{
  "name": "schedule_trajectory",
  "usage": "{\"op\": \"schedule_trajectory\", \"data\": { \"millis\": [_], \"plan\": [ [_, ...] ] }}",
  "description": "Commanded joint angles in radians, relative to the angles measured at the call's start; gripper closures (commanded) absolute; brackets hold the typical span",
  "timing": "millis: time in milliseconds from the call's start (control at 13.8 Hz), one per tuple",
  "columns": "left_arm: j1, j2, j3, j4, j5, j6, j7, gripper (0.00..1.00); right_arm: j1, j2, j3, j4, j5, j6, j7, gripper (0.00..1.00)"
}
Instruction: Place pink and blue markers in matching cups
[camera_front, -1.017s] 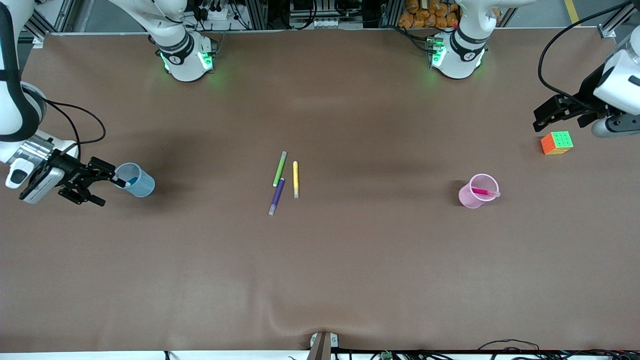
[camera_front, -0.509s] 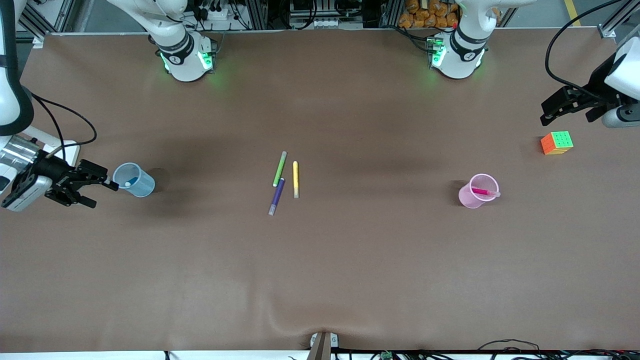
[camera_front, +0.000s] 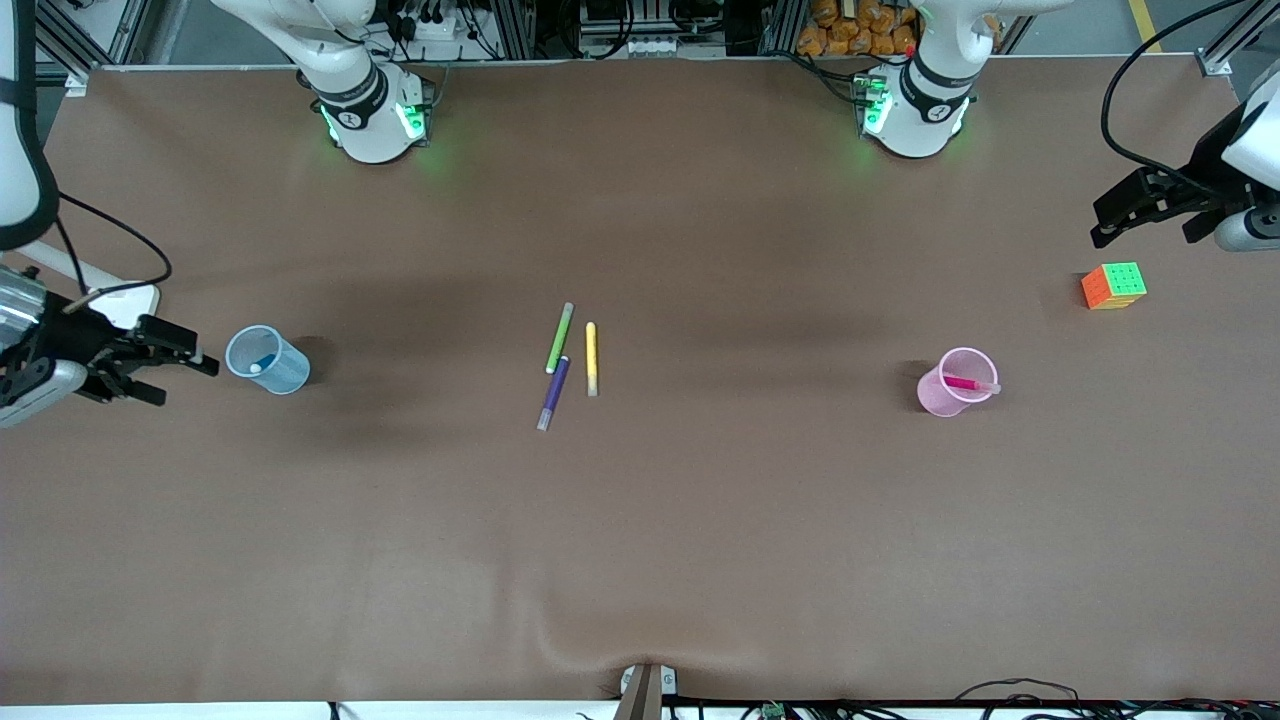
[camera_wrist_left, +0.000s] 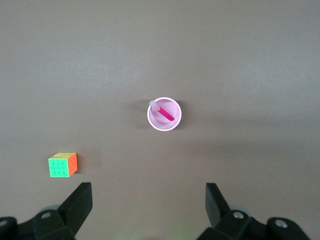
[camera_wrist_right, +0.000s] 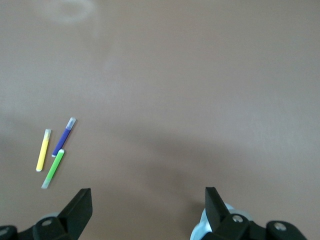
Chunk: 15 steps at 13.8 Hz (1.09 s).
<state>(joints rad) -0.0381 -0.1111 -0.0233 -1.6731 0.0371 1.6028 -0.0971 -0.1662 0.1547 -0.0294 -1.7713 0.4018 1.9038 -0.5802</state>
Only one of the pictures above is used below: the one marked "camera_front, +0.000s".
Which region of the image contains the blue mesh cup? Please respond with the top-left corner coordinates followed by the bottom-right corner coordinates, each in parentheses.
top-left (225, 325), bottom-right (312, 396)

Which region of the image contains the orange packaged goods pile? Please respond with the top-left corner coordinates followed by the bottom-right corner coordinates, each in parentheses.
top-left (797, 0), bottom-right (926, 57)

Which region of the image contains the pink mesh cup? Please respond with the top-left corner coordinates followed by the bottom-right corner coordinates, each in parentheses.
top-left (917, 347), bottom-right (999, 418)

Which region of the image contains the metal table edge bracket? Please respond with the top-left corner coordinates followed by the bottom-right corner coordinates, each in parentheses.
top-left (618, 663), bottom-right (679, 720)

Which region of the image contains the colourful puzzle cube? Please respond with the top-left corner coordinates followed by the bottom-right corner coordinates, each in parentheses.
top-left (1081, 262), bottom-right (1148, 311)

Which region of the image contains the aluminium frame profile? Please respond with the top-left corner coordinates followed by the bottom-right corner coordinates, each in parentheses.
top-left (35, 0), bottom-right (136, 69)
top-left (1197, 0), bottom-right (1280, 78)

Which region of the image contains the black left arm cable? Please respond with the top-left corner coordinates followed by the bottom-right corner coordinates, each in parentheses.
top-left (1100, 0), bottom-right (1251, 183)

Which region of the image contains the green marker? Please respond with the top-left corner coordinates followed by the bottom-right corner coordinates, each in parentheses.
top-left (545, 302), bottom-right (575, 375)

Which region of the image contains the purple marker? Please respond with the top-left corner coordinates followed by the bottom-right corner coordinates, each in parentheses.
top-left (536, 355), bottom-right (571, 432)

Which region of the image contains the black cable bundle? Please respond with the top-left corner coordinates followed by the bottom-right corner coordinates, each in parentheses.
top-left (950, 678), bottom-right (1280, 720)

